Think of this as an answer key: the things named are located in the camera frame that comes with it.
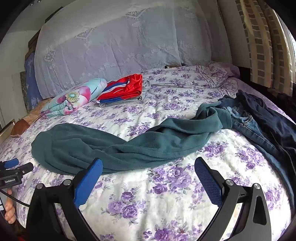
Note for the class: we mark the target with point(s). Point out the small dark flat object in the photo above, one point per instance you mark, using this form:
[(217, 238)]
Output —
[(173, 67)]

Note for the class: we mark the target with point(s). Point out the window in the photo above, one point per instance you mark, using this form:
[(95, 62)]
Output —
[(291, 44)]

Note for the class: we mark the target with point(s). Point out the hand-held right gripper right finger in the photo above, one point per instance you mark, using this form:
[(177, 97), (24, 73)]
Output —
[(208, 183)]

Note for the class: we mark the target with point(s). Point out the folded grey garment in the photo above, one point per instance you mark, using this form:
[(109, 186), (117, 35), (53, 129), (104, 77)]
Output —
[(144, 87)]

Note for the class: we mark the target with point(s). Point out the purple floral bedspread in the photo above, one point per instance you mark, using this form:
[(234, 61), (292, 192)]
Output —
[(143, 197)]

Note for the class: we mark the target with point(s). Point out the beige checked curtain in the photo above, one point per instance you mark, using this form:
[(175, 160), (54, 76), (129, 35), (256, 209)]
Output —
[(261, 41)]

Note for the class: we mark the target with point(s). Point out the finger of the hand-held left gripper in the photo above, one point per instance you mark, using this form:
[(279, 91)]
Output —
[(11, 163), (25, 168)]

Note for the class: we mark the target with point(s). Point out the rolled floral blanket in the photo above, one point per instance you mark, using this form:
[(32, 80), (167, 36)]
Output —
[(74, 97)]

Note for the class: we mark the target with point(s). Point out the folded red striped shorts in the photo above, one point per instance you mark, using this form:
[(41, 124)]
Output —
[(122, 89)]

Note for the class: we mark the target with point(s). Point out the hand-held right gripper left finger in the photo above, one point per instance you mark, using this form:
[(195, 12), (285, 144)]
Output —
[(89, 183)]

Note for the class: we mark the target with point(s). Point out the orange brown cloth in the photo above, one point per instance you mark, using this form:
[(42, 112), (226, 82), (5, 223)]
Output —
[(27, 120)]

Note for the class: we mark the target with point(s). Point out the person's left hand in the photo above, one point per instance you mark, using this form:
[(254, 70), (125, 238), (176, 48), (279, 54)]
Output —
[(10, 209)]

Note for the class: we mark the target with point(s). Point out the teal fleece pants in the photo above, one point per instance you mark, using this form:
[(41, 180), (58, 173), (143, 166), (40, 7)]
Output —
[(129, 148)]

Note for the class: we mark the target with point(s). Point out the dark navy pants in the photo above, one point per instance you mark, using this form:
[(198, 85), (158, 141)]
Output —
[(275, 120)]

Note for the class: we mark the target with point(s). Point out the blue jeans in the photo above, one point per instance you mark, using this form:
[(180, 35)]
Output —
[(248, 125)]

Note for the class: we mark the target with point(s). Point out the white lace cover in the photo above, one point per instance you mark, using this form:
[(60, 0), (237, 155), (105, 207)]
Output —
[(120, 39)]

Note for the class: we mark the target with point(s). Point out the blue pillow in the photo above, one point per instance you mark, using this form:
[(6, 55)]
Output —
[(31, 85)]

